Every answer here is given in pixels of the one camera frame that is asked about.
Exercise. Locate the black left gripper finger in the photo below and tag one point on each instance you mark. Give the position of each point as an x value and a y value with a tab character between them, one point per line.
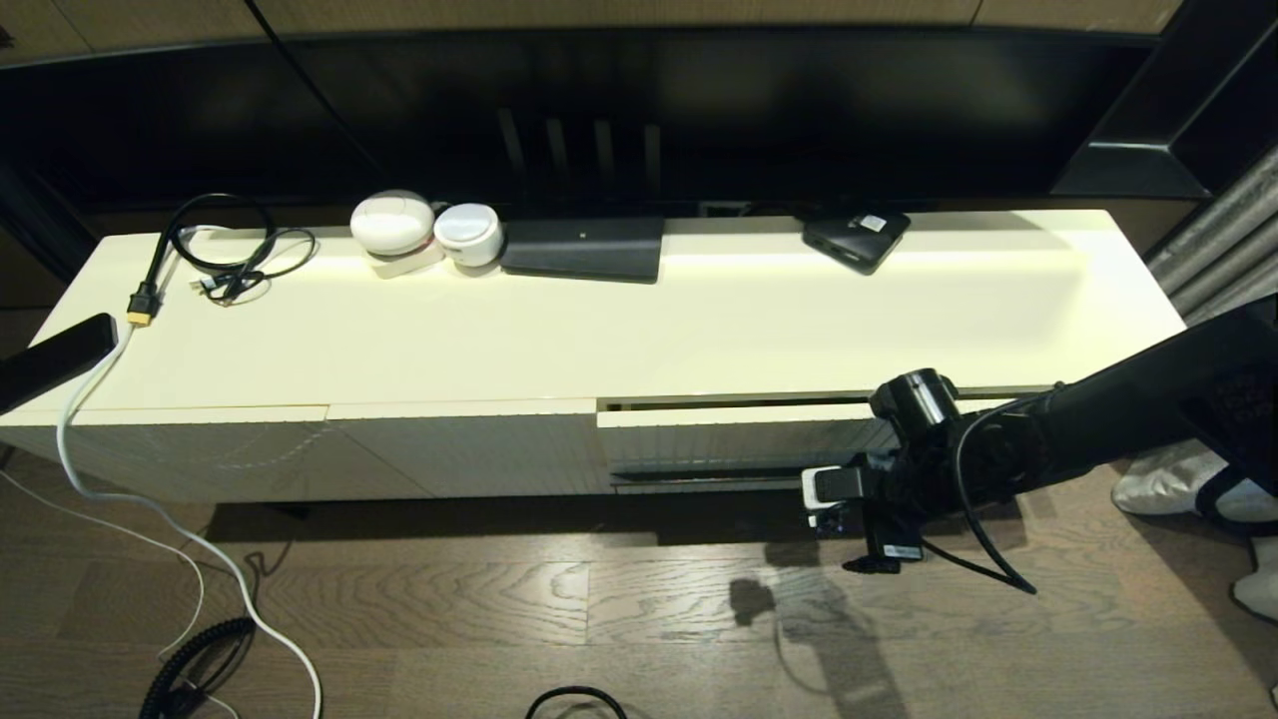
60	350
60	374

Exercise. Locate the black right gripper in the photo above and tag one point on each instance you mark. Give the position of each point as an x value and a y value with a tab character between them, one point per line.
894	529

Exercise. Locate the white fluted drawer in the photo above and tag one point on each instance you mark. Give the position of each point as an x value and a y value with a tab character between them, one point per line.
699	439

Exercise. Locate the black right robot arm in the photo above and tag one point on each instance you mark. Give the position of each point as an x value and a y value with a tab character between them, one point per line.
1098	419

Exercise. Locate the white tv cabinet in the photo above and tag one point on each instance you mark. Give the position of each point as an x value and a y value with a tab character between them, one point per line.
599	330

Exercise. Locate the white fluted cabinet door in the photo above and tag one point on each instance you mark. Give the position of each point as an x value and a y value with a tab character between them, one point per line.
260	459
479	449

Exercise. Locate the small black box with label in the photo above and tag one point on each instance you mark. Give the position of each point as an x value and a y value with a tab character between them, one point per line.
854	240

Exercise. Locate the large round white device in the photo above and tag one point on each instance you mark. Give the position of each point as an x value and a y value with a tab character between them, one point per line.
392	225

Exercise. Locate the flat black set-top box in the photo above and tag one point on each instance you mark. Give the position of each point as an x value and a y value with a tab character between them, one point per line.
584	250

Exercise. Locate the small white cylindrical device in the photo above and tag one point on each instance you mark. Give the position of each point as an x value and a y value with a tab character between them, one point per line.
469	236

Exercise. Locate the white fabric bundle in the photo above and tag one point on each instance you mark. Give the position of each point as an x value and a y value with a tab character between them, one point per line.
1256	599

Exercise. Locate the black flat television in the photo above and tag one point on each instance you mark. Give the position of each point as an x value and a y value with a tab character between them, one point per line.
699	100

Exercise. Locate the grey curtain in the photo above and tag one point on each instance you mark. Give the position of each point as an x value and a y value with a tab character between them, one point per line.
1228	230

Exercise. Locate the white black wrist camera box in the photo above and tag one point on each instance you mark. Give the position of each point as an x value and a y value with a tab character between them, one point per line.
837	486

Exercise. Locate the white flat base plate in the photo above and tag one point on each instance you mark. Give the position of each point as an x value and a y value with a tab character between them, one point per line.
409	266

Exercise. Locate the black angular wall frame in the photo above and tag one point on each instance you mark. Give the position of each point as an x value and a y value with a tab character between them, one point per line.
1138	170

